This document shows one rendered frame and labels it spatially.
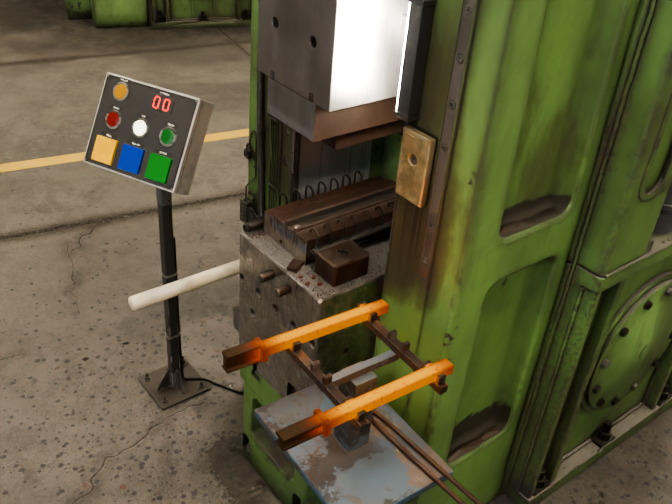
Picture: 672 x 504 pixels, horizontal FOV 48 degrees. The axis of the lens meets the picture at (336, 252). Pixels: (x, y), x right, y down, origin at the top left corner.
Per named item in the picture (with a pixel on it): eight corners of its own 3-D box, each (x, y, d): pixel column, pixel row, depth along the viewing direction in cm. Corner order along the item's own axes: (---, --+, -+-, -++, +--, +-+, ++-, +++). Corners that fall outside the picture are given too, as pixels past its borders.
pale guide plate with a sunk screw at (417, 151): (419, 208, 173) (430, 141, 163) (393, 191, 179) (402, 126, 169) (426, 206, 174) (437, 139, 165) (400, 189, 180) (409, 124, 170)
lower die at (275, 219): (305, 265, 198) (307, 238, 193) (263, 230, 210) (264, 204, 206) (421, 222, 220) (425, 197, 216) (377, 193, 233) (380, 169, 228)
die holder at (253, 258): (309, 427, 210) (319, 301, 185) (238, 351, 234) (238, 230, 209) (450, 355, 240) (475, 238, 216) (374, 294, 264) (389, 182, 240)
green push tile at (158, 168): (164, 184, 215) (171, 159, 214) (143, 177, 218) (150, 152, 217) (167, 184, 217) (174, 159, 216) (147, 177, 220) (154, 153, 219)
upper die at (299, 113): (313, 142, 178) (315, 105, 173) (266, 112, 191) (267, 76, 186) (439, 109, 201) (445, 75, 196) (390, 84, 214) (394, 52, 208)
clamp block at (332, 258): (333, 288, 190) (335, 267, 186) (313, 272, 195) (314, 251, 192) (369, 274, 196) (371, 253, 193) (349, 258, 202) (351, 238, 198)
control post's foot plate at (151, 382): (161, 413, 273) (160, 395, 268) (135, 378, 287) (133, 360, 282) (214, 390, 284) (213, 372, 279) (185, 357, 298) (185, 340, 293)
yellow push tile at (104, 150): (109, 165, 222) (116, 141, 221) (90, 158, 225) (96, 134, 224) (113, 166, 224) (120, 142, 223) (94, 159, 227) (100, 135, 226)
